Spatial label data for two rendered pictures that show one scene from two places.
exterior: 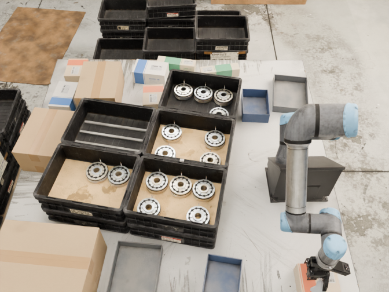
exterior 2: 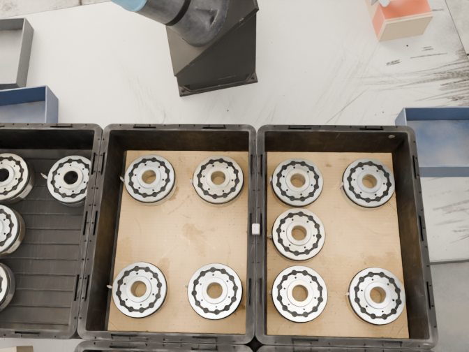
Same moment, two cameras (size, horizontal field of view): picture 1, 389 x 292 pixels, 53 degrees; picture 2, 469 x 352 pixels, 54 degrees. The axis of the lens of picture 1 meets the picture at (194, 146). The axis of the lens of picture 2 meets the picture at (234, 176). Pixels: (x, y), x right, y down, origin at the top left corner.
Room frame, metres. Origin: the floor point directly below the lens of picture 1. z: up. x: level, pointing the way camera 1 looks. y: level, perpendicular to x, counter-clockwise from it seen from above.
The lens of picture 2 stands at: (1.07, 0.23, 1.74)
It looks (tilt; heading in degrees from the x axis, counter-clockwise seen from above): 71 degrees down; 266
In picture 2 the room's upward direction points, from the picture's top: 6 degrees counter-clockwise
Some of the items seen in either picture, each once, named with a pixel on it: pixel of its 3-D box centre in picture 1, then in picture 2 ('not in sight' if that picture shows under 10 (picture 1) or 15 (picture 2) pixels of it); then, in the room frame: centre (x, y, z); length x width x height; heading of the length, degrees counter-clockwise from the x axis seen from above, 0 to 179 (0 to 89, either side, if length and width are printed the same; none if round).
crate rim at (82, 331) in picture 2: (190, 137); (173, 225); (1.18, 0.02, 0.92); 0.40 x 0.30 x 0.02; 79
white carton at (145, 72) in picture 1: (150, 72); not in sight; (1.83, 0.27, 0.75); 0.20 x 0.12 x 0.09; 80
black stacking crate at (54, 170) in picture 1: (91, 182); not in sight; (0.96, 0.47, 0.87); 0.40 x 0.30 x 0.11; 79
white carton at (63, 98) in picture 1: (65, 99); not in sight; (1.60, 0.75, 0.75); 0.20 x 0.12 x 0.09; 174
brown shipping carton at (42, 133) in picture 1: (48, 140); not in sight; (1.27, 0.76, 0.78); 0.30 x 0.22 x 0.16; 173
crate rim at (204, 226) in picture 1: (176, 190); (339, 228); (0.88, 0.08, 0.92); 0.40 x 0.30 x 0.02; 79
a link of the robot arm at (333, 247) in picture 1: (332, 248); not in sight; (0.56, -0.49, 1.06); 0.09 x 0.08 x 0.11; 172
